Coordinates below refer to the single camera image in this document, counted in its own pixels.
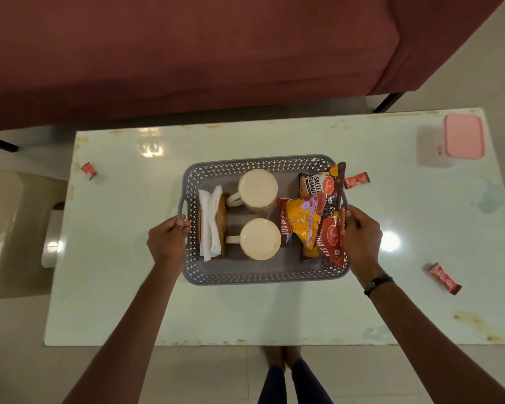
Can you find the yellow and red snack packet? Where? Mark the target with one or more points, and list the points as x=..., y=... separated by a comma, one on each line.
x=301, y=220

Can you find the person's left thumb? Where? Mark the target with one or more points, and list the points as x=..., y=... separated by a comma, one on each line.
x=183, y=226

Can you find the white container with pink lid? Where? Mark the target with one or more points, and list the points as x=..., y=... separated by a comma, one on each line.
x=463, y=136

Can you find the person's right forearm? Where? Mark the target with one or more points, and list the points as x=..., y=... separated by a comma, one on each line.
x=429, y=344

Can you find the person's leg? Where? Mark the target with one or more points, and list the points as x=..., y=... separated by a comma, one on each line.
x=311, y=385
x=272, y=387

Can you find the person's left forearm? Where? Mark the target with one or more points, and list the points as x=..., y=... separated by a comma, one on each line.
x=126, y=336

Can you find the small red sachet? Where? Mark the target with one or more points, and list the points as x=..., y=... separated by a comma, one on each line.
x=357, y=180
x=445, y=278
x=89, y=169

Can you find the white paper napkins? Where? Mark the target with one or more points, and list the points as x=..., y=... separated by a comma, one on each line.
x=209, y=222

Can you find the grey perforated plastic basket tray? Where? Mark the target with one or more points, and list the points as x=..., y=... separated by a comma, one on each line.
x=235, y=271

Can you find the dark maroon snack packet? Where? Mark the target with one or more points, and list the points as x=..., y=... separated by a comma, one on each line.
x=334, y=187

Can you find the person's left foot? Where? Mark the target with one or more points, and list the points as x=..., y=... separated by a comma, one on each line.
x=275, y=357

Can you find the person's right thumb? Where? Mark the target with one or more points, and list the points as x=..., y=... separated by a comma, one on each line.
x=352, y=218

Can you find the cream ceramic mug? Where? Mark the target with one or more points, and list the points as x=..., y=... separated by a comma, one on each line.
x=259, y=239
x=257, y=189

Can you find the person's left leg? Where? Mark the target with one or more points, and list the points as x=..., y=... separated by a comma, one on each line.
x=272, y=387

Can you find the person's right leg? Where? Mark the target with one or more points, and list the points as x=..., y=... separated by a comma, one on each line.
x=311, y=385

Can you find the brown and white peanut packet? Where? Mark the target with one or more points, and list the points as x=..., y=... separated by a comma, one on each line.
x=313, y=185

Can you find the person's left hand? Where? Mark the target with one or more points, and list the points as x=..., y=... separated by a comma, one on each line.
x=166, y=244

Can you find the brown wooden napkin holder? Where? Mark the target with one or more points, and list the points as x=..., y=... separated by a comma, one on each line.
x=223, y=214

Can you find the person's right foot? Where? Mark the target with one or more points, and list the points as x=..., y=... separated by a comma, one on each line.
x=293, y=355

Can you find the person's right hand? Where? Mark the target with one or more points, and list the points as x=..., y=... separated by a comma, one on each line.
x=364, y=243

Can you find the person's foot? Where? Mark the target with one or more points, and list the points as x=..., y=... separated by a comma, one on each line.
x=275, y=357
x=293, y=355

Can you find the beige plastic chair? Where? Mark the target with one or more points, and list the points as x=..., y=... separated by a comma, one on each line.
x=12, y=235

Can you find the maroon fabric sofa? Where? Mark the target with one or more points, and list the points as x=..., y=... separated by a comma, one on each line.
x=185, y=50

